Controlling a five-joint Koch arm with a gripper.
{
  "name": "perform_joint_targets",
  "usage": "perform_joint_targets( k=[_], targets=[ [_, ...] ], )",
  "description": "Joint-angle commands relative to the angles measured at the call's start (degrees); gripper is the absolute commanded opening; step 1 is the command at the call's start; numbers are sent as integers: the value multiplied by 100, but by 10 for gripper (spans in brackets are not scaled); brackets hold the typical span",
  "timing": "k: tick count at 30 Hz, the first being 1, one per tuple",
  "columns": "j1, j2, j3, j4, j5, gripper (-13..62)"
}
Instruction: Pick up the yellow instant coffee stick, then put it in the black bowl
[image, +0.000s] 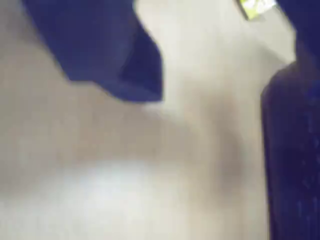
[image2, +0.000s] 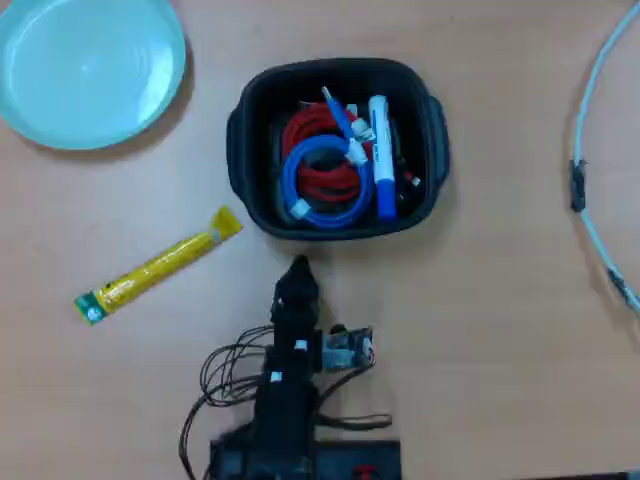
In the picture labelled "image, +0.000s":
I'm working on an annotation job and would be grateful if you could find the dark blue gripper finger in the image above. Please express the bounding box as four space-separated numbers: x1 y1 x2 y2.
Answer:
21 0 165 103
260 0 320 240

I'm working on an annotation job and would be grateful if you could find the yellow instant coffee stick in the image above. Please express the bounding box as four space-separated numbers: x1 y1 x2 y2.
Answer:
236 0 278 21

